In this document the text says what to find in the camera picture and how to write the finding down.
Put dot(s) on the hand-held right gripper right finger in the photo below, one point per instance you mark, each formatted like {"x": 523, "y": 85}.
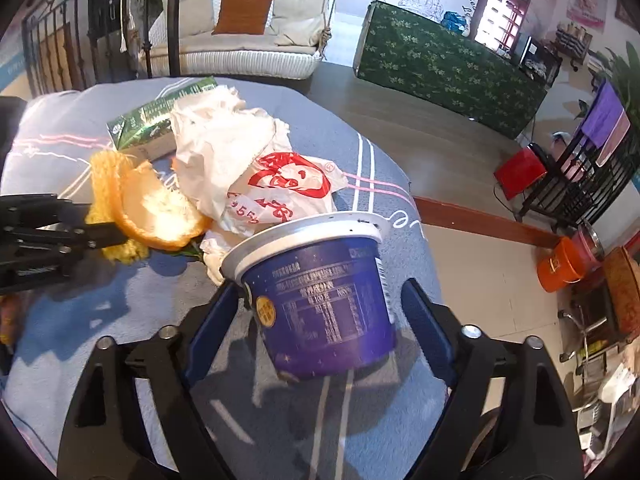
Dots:
{"x": 427, "y": 330}

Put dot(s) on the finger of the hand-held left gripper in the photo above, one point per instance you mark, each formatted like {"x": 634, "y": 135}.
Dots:
{"x": 95, "y": 235}
{"x": 35, "y": 210}

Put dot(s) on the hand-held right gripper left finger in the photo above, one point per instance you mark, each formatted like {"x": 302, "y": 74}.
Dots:
{"x": 210, "y": 325}

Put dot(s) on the orange peel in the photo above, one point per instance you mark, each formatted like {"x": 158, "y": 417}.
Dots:
{"x": 160, "y": 210}

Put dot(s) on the white tissue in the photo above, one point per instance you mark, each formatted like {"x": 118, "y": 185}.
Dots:
{"x": 215, "y": 255}

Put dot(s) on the purple paper cup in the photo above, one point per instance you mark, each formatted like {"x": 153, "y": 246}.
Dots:
{"x": 320, "y": 310}

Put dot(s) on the green milk carton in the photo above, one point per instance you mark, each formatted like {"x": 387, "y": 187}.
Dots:
{"x": 145, "y": 120}

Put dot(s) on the white bag with red print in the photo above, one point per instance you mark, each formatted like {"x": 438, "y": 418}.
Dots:
{"x": 225, "y": 150}

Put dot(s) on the orange bucket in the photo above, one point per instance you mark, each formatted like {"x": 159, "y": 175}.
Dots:
{"x": 560, "y": 267}

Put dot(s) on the metal swivel stool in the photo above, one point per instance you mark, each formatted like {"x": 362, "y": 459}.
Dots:
{"x": 585, "y": 325}

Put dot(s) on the pink basin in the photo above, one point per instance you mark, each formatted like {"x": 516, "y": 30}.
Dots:
{"x": 590, "y": 247}

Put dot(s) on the black iron railing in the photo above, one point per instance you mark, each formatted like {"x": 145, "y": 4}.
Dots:
{"x": 575, "y": 195}

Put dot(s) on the patterned brown case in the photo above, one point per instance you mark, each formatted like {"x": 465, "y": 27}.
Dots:
{"x": 625, "y": 295}

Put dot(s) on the white wicker swing sofa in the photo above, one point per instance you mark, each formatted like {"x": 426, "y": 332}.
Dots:
{"x": 240, "y": 65}

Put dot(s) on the grey beige cushion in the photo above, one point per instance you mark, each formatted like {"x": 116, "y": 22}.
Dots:
{"x": 192, "y": 12}

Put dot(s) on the green floral counter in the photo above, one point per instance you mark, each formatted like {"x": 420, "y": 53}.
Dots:
{"x": 440, "y": 65}

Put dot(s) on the orange cushion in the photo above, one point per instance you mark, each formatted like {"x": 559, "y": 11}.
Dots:
{"x": 242, "y": 12}

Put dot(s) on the pink towel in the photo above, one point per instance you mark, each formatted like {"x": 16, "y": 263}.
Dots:
{"x": 617, "y": 140}

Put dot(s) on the purple towel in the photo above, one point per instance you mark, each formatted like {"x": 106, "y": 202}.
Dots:
{"x": 602, "y": 112}

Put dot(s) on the black display box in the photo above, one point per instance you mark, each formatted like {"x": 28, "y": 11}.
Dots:
{"x": 537, "y": 62}

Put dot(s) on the cream cushion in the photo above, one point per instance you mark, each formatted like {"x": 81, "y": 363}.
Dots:
{"x": 300, "y": 20}

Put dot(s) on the blue bag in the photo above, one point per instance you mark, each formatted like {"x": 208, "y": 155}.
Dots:
{"x": 454, "y": 21}

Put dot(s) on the potted green plant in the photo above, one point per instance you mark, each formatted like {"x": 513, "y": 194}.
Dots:
{"x": 625, "y": 75}

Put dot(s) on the black iron bed frame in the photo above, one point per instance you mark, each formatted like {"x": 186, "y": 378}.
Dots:
{"x": 175, "y": 20}

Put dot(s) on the wall shelf with bottles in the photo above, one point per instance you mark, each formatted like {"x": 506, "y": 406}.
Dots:
{"x": 575, "y": 42}

